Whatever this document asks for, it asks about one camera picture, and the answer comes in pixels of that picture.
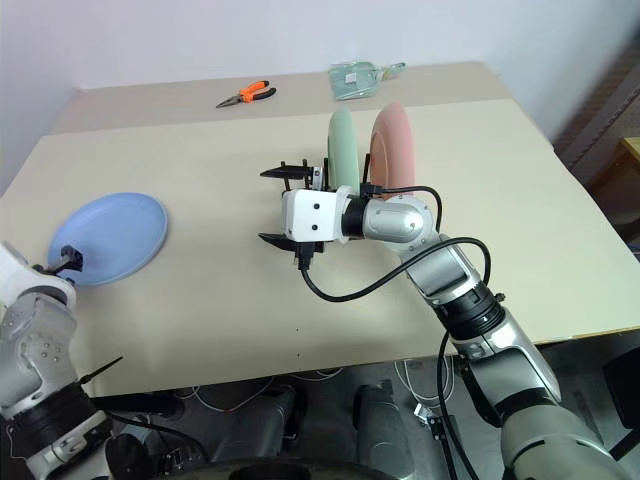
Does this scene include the black dish rack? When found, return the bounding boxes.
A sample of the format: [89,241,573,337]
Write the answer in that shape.
[279,155,374,194]

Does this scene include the black zip tie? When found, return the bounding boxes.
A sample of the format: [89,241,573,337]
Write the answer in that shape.
[81,356,125,388]

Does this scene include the green plate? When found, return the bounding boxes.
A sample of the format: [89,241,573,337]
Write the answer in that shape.
[326,106,362,190]

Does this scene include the brown wooden furniture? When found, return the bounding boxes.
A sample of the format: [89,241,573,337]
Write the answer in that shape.
[549,47,640,254]

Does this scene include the blue plate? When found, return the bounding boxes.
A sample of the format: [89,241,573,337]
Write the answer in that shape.
[47,191,169,288]

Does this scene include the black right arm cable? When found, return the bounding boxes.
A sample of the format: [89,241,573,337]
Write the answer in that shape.
[298,183,494,480]

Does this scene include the black box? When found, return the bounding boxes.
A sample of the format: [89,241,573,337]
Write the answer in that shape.
[601,343,640,432]

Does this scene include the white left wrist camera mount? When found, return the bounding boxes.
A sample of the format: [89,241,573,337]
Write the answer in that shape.
[0,241,77,307]

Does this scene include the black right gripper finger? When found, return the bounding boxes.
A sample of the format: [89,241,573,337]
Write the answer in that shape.
[259,166,312,182]
[258,232,303,254]

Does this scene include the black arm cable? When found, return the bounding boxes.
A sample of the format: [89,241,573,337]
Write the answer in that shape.
[298,183,494,480]
[102,407,214,464]

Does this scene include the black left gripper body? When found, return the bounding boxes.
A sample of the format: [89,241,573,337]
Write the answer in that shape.
[48,244,85,282]

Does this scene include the dark rounded shape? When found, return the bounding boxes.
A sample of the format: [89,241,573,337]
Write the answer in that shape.
[234,383,309,459]
[351,379,419,464]

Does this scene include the pale green plastic packet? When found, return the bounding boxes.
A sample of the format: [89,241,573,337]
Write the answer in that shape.
[327,60,407,103]

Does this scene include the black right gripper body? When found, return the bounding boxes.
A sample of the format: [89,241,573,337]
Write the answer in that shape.
[292,167,330,262]

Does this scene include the white wire bundle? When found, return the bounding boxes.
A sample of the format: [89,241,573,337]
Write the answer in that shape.
[393,355,459,409]

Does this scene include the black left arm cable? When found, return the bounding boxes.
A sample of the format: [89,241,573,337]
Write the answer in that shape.
[102,407,214,464]

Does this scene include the pink plate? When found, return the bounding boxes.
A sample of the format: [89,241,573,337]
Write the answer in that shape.
[367,101,419,195]

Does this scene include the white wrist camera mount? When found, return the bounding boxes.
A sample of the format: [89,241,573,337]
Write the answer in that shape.
[0,241,77,307]
[279,184,354,246]

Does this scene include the orange handled pliers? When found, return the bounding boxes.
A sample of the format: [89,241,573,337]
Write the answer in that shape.
[215,79,278,110]

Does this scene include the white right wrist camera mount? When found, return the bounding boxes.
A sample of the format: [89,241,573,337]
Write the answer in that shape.
[279,184,354,246]

